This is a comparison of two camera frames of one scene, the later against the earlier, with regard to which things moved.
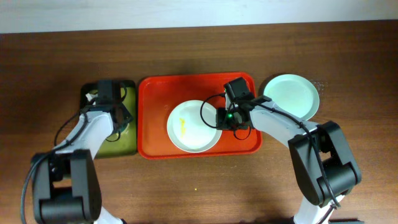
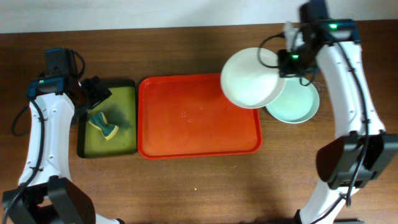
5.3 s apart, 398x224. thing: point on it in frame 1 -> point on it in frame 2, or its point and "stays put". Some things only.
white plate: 192,126 -> 250,78
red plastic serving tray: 158,94 stays put
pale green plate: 295,94 stays put
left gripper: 123,117 -> 97,93
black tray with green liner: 122,142 stays put
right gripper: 220,122 -> 283,70
